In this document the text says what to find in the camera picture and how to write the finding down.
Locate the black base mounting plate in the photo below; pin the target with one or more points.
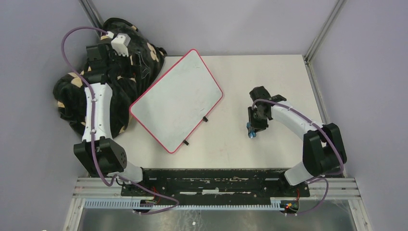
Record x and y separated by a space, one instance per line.
251 186

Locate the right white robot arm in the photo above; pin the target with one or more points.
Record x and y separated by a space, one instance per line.
323 152

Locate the red framed whiteboard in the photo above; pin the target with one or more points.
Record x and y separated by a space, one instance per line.
173 106

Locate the black floral plush blanket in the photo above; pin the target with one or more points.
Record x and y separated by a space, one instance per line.
140 70

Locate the aluminium frame rail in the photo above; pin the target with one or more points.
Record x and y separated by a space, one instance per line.
339 189

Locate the blue whiteboard eraser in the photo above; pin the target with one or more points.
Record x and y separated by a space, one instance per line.
251 130

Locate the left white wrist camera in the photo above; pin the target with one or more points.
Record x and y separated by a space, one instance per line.
120 44

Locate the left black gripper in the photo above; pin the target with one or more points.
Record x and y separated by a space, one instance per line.
114 55

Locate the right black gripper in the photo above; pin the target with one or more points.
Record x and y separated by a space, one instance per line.
258 126

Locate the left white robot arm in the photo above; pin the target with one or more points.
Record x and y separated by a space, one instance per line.
98 153

